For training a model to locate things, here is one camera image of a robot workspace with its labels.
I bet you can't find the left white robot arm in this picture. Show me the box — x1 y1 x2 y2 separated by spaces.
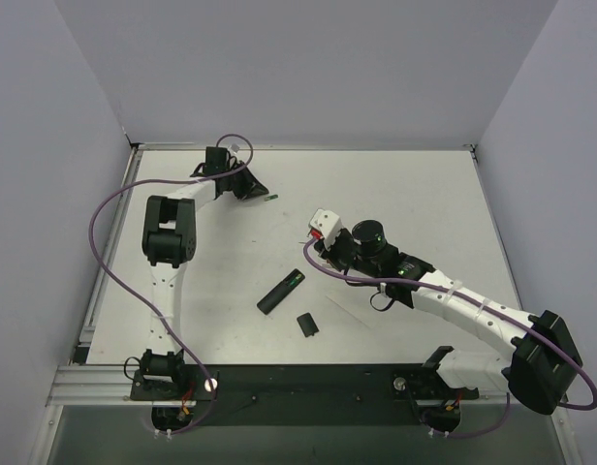
139 145 268 399

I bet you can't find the black battery cover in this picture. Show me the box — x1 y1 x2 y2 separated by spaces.
297 313 319 338

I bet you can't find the black remote control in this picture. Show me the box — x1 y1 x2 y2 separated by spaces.
256 268 305 315

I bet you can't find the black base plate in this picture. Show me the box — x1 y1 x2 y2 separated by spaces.
128 362 479 427

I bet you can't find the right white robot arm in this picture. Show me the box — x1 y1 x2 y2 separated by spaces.
310 212 582 415

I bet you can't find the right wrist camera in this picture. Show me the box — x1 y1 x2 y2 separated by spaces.
308 208 343 250

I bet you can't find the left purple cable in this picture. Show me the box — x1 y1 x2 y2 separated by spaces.
88 134 256 435

